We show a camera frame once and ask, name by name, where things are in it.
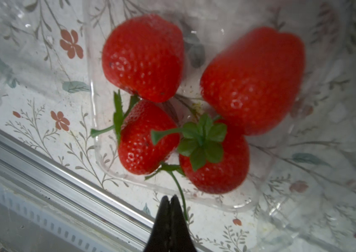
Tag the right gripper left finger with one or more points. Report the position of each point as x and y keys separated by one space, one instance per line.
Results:
x=160 y=235

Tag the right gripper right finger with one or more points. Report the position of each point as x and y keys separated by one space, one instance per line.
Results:
x=180 y=240

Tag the red strawberry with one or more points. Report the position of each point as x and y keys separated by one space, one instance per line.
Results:
x=213 y=154
x=254 y=82
x=136 y=150
x=145 y=56

